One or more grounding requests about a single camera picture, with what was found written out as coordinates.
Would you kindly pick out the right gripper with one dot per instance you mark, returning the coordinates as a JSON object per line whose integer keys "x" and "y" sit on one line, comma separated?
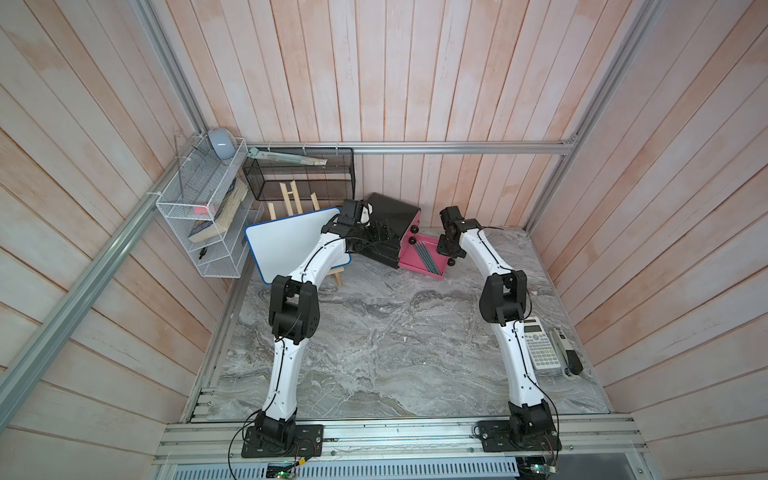
{"x": 440, "y": 250}

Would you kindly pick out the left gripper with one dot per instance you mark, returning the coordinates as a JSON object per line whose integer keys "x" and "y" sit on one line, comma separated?
{"x": 377, "y": 237}

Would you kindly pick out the black drawer cabinet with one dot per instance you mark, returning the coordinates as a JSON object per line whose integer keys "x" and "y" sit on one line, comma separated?
{"x": 392, "y": 223}

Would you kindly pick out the green pencil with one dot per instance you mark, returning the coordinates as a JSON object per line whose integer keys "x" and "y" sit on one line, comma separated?
{"x": 425, "y": 255}
{"x": 427, "y": 259}
{"x": 433, "y": 258}
{"x": 422, "y": 255}

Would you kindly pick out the pink bottom drawer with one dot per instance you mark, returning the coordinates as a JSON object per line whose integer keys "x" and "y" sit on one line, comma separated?
{"x": 419, "y": 254}

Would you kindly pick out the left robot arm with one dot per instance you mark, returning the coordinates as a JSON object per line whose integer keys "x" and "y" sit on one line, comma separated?
{"x": 293, "y": 316}

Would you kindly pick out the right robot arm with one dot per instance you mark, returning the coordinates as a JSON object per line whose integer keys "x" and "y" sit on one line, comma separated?
{"x": 503, "y": 305}

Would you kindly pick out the white calculator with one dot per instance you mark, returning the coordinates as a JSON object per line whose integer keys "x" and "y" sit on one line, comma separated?
{"x": 545, "y": 359}

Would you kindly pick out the green white ruler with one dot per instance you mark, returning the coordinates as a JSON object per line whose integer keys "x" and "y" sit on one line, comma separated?
{"x": 287, "y": 158}

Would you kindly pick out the grey stapler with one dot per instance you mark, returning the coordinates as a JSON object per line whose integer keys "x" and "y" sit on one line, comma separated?
{"x": 568, "y": 356}

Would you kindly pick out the book on shelf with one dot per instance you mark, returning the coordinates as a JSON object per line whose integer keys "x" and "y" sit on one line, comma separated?
{"x": 203, "y": 230}

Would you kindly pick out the grey round speaker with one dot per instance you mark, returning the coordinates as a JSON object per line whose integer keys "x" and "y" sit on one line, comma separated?
{"x": 223, "y": 143}

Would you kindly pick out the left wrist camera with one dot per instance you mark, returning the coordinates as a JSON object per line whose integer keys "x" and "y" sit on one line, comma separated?
{"x": 354, "y": 213}

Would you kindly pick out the white board blue frame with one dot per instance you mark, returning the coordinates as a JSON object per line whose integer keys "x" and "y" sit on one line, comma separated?
{"x": 279, "y": 246}

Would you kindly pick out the black mesh wall basket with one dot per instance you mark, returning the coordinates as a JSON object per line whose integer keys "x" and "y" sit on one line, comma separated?
{"x": 334, "y": 182}

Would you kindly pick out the white wire wall shelf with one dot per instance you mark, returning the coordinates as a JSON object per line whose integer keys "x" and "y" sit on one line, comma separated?
{"x": 202, "y": 179}

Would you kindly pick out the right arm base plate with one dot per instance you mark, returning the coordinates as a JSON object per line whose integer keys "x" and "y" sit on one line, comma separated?
{"x": 510, "y": 435}

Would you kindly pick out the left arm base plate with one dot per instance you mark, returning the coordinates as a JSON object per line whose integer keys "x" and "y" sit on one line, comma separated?
{"x": 273, "y": 440}

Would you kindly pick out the aluminium mounting rail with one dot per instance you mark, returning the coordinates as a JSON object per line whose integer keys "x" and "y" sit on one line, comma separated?
{"x": 606, "y": 446}

